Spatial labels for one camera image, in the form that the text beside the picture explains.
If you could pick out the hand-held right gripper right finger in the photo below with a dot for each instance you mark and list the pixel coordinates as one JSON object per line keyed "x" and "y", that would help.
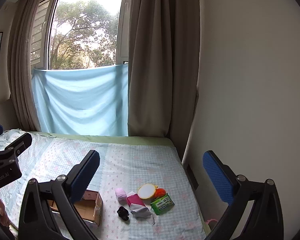
{"x": 217, "y": 177}

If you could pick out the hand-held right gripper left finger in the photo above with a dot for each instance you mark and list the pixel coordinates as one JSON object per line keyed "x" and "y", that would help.
{"x": 86, "y": 180}

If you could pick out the cardboard box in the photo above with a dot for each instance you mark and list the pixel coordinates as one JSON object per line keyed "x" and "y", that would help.
{"x": 92, "y": 210}

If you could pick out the black scrunchie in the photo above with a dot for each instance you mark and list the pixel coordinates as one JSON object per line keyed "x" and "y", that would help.
{"x": 122, "y": 212}

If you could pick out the pink zipper pouch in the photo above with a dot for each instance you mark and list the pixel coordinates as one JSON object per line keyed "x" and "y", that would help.
{"x": 135, "y": 200}

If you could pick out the orange pom-pom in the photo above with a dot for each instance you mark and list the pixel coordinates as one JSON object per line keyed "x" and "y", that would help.
{"x": 161, "y": 192}

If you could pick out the round yellow white puff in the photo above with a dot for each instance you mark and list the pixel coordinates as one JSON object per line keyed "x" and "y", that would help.
{"x": 146, "y": 191}

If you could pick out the person's left hand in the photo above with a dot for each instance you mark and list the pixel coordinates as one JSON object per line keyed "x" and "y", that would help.
{"x": 2, "y": 207}

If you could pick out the white crinkled quilt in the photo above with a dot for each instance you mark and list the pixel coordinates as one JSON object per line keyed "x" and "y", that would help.
{"x": 5, "y": 136}

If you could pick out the pink rolled towel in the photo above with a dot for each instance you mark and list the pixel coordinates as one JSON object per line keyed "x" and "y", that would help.
{"x": 121, "y": 195}

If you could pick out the pink plastic object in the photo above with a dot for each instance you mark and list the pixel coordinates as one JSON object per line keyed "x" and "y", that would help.
{"x": 212, "y": 222}

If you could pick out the printed checkered blanket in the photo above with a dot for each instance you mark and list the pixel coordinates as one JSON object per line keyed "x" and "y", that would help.
{"x": 145, "y": 165}

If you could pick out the green tissue pack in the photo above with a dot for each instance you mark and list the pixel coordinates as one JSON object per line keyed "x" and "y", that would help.
{"x": 162, "y": 203}

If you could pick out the grey white cloth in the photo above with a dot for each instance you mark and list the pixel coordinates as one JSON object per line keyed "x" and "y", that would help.
{"x": 141, "y": 211}

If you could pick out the narrow beige curtain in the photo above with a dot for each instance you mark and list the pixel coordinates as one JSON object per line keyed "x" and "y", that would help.
{"x": 20, "y": 67}

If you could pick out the light blue hanging cloth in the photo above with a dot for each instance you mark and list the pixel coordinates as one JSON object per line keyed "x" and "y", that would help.
{"x": 80, "y": 100}

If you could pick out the window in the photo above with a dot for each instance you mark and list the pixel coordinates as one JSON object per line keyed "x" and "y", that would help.
{"x": 46, "y": 42}

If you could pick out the trees outside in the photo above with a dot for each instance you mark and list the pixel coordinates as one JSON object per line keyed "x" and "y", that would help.
{"x": 82, "y": 35}

